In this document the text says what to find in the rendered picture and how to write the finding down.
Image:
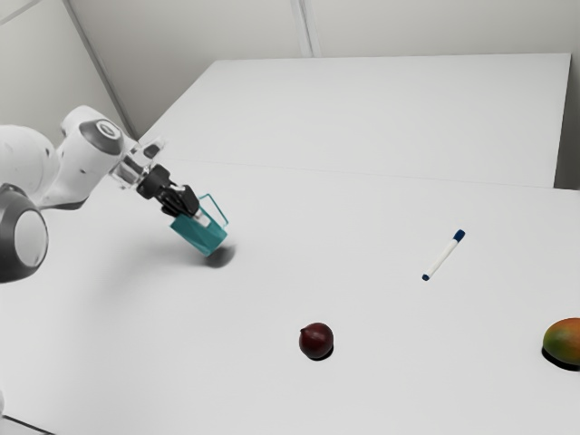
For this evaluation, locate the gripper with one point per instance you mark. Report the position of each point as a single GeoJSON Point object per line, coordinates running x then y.
{"type": "Point", "coordinates": [159, 186]}

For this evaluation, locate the teal faceted mug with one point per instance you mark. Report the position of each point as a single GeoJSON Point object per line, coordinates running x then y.
{"type": "Point", "coordinates": [202, 234]}

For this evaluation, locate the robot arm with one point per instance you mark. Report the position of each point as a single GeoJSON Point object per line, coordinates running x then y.
{"type": "Point", "coordinates": [72, 163]}

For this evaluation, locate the dark red onion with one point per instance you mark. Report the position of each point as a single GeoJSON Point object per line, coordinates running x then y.
{"type": "Point", "coordinates": [316, 340]}

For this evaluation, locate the white marker with blue cap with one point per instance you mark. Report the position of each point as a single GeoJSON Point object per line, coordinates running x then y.
{"type": "Point", "coordinates": [444, 255]}

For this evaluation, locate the orange green mango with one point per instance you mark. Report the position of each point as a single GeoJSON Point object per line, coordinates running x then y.
{"type": "Point", "coordinates": [563, 340]}

